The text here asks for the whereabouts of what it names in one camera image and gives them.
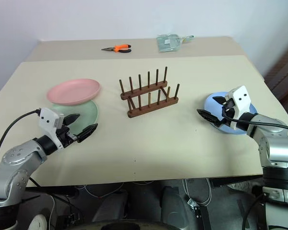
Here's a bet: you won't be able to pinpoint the green plate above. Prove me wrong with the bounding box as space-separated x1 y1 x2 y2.
50 99 99 126

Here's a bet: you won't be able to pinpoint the orange handled pliers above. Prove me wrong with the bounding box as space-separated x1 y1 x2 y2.
101 44 132 54

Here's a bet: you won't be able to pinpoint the pink plate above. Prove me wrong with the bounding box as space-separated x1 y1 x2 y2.
47 78 102 106

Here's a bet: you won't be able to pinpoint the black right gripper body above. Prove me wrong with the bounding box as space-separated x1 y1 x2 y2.
217 100 235 128

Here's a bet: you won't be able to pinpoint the clear plastic bag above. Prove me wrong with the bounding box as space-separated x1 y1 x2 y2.
156 34 195 53

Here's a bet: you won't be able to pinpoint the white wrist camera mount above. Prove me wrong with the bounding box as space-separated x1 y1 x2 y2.
225 85 252 130
36 107 66 148

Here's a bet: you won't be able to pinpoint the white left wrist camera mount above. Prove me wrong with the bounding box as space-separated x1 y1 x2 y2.
36 107 66 148

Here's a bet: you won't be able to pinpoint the blue plate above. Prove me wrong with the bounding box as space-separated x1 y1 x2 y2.
204 91 258 136

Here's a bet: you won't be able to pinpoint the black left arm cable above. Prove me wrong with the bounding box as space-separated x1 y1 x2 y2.
0 109 41 170

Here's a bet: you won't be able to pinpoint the wooden dish rack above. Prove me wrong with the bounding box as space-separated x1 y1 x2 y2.
119 67 180 119

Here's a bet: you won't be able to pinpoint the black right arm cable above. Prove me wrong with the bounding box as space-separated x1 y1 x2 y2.
221 107 288 133

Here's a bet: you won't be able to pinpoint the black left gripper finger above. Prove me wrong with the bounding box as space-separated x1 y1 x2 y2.
62 113 81 126
76 123 98 144

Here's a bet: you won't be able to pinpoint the white cable under table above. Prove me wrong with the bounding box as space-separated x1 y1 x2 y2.
182 178 212 206

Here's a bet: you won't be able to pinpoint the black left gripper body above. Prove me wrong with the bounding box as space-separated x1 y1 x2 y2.
56 124 78 148

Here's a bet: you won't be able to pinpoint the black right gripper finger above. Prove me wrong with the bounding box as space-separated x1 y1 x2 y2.
212 96 228 106
196 109 219 127

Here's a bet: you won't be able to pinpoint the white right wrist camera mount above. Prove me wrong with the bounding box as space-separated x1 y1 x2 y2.
225 85 252 130

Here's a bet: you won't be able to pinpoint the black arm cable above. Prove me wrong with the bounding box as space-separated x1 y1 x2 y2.
0 109 41 170
221 107 288 133

